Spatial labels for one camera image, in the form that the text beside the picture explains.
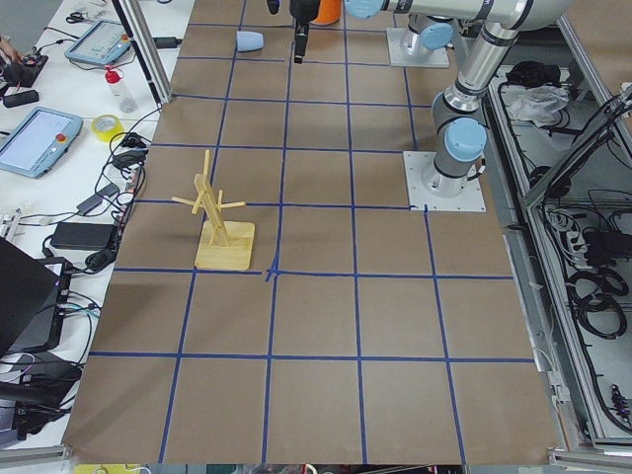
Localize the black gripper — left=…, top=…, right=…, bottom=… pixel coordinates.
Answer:
left=289, top=0, right=318, bottom=63

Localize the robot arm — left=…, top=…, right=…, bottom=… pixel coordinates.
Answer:
left=401, top=14, right=453, bottom=56
left=345, top=0, right=572, bottom=198

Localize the wooden cup rack stand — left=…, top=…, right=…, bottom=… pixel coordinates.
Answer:
left=172, top=150, right=256, bottom=271

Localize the person's hand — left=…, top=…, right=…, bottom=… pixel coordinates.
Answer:
left=0, top=36, right=22, bottom=62

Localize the orange cylindrical container grey lid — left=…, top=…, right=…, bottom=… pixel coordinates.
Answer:
left=312, top=0, right=342, bottom=26

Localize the small black power adapter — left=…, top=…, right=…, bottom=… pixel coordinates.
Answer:
left=153, top=37, right=182, bottom=49

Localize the far teach pendant tablet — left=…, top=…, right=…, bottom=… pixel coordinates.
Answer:
left=64, top=20, right=130, bottom=66

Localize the teach pendant tablet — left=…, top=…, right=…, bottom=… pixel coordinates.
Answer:
left=1, top=107, right=83, bottom=178
left=64, top=20, right=130, bottom=66

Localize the red cap squeeze bottle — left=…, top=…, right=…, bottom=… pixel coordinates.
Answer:
left=105, top=66, right=137, bottom=114

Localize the yellow tape roll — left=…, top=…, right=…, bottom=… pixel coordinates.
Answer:
left=91, top=114, right=124, bottom=142

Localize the crumpled white cloth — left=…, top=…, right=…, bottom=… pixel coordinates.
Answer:
left=508, top=85, right=570, bottom=126

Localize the near teach pendant tablet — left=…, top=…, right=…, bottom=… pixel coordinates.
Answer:
left=1, top=107, right=83, bottom=178

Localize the black power adapter brick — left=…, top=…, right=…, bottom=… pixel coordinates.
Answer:
left=50, top=222, right=116, bottom=251

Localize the black laptop computer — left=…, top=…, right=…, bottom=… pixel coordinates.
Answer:
left=1, top=240, right=71, bottom=356

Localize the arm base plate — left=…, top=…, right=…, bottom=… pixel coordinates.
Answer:
left=386, top=26, right=452, bottom=68
left=403, top=151, right=486, bottom=212

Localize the aluminium frame post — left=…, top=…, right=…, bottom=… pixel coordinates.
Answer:
left=112, top=0, right=172, bottom=106

